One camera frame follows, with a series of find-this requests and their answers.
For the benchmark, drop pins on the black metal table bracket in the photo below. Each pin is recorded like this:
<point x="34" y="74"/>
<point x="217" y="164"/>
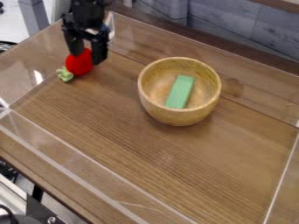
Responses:
<point x="38" y="211"/>

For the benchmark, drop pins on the grey post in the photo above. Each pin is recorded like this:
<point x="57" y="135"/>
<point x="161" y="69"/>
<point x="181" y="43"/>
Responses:
<point x="34" y="15"/>

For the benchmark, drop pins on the clear acrylic tray wall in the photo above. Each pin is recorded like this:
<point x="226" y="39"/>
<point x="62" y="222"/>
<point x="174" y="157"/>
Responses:
<point x="81" y="138"/>

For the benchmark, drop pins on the clear acrylic corner bracket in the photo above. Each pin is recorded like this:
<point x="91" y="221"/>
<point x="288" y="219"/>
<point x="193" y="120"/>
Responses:
<point x="110" y="24"/>

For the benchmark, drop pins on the green rectangular block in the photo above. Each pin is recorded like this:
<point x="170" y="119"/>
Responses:
<point x="181" y="92"/>

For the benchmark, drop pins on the red plush strawberry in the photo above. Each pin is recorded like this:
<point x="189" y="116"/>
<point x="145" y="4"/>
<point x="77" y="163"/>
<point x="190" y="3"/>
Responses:
<point x="77" y="66"/>

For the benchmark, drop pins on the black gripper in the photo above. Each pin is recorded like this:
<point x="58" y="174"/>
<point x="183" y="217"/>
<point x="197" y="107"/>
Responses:
<point x="93" y="30"/>

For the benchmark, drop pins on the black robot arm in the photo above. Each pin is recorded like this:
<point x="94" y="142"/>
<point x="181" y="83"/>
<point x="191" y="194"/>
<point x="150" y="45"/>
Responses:
<point x="85" y="9"/>

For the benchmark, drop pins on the wooden bowl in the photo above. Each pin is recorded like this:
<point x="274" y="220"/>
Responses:
<point x="155" y="81"/>

